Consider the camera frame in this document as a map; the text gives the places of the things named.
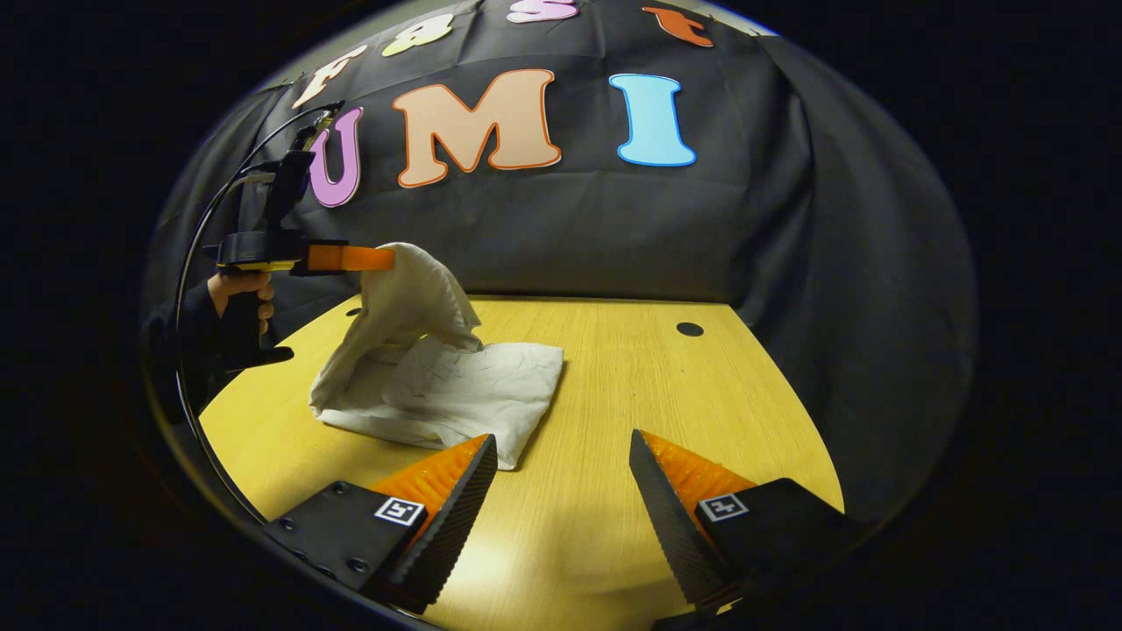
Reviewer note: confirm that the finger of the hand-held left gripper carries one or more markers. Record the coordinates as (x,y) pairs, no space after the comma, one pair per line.
(351,258)

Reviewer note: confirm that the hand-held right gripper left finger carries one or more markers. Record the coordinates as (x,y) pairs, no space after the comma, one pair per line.
(456,526)

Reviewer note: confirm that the black backdrop cloth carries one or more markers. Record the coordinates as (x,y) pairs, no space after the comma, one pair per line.
(614,228)

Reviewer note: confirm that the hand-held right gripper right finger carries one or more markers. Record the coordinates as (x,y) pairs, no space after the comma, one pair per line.
(671,526)

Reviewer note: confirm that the white jeans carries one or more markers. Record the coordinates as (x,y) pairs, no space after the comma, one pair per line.
(438,386)

